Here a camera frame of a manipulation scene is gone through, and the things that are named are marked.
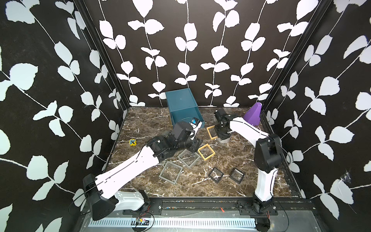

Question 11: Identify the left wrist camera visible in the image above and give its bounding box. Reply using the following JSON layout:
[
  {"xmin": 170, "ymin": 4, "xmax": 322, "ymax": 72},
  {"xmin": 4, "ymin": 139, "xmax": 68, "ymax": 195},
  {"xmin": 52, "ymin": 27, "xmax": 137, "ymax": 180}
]
[{"xmin": 190, "ymin": 118, "xmax": 203, "ymax": 137}]

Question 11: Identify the small yellow blue ball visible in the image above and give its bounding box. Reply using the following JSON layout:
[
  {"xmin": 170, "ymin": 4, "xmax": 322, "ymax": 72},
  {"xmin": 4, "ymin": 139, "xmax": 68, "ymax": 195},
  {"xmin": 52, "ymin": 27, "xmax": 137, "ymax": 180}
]
[{"xmin": 128, "ymin": 138, "xmax": 137, "ymax": 147}]

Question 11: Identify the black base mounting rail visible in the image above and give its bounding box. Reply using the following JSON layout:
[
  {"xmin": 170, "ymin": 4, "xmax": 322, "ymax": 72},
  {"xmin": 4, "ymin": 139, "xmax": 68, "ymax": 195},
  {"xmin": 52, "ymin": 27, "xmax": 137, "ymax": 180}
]
[{"xmin": 115, "ymin": 197, "xmax": 316, "ymax": 218}]

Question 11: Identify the yellow brooch box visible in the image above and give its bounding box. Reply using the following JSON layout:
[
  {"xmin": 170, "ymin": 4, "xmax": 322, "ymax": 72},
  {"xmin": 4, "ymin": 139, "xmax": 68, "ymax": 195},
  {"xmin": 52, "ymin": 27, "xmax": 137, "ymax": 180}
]
[
  {"xmin": 198, "ymin": 144, "xmax": 215, "ymax": 161},
  {"xmin": 206, "ymin": 125, "xmax": 218, "ymax": 140}
]

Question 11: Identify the clear tape roll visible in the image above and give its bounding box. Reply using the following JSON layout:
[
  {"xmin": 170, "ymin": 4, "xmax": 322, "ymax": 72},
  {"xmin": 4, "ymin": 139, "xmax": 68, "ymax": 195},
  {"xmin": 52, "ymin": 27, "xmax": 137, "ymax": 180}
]
[{"xmin": 218, "ymin": 137, "xmax": 230, "ymax": 144}]

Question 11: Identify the black brooch box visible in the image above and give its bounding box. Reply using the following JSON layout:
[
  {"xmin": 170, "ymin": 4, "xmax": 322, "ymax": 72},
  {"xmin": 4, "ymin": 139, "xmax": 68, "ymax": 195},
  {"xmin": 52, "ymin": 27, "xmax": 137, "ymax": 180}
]
[
  {"xmin": 208, "ymin": 167, "xmax": 224, "ymax": 184},
  {"xmin": 229, "ymin": 168, "xmax": 245, "ymax": 184}
]

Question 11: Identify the gray brooch box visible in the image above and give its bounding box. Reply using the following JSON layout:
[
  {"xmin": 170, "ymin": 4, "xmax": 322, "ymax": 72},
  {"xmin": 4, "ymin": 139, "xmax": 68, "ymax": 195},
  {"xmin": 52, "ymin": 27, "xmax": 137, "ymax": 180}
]
[
  {"xmin": 177, "ymin": 149, "xmax": 201, "ymax": 169},
  {"xmin": 159, "ymin": 161, "xmax": 183, "ymax": 185}
]

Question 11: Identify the black brooch box left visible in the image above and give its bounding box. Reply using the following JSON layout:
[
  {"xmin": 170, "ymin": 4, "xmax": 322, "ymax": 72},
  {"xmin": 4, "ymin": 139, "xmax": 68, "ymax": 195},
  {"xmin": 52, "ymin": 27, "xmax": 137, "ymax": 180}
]
[{"xmin": 208, "ymin": 167, "xmax": 224, "ymax": 184}]

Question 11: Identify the purple wedge-shaped object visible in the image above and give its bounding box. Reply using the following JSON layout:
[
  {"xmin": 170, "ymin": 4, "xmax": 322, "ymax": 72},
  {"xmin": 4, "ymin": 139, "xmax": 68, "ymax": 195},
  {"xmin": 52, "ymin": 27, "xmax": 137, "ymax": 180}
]
[{"xmin": 243, "ymin": 102, "xmax": 262, "ymax": 126}]

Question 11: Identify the white perforated rail strip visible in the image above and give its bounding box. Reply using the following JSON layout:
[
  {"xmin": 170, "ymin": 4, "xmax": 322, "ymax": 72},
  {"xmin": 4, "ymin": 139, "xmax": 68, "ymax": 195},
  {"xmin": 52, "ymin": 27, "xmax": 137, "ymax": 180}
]
[{"xmin": 88, "ymin": 217, "xmax": 257, "ymax": 230}]

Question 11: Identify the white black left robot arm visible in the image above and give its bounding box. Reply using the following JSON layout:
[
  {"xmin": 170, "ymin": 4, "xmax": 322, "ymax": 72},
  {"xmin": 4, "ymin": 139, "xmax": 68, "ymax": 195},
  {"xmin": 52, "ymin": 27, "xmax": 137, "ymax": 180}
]
[{"xmin": 83, "ymin": 118, "xmax": 203, "ymax": 221}]

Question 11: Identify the teal three-drawer cabinet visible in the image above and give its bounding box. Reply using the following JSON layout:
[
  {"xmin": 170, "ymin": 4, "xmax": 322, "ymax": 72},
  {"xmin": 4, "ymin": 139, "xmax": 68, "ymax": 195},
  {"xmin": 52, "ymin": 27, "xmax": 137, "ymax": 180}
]
[{"xmin": 165, "ymin": 88, "xmax": 205, "ymax": 128}]

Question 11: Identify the black brooch box right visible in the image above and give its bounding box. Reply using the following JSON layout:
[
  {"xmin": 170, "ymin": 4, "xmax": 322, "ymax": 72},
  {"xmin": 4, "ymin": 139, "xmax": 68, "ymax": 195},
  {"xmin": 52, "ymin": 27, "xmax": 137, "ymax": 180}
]
[{"xmin": 229, "ymin": 168, "xmax": 245, "ymax": 184}]

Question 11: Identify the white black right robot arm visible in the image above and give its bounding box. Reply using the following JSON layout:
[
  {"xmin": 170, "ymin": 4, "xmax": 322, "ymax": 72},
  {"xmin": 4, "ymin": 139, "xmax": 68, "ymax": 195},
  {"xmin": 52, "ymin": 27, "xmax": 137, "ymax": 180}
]
[{"xmin": 214, "ymin": 108, "xmax": 283, "ymax": 214}]

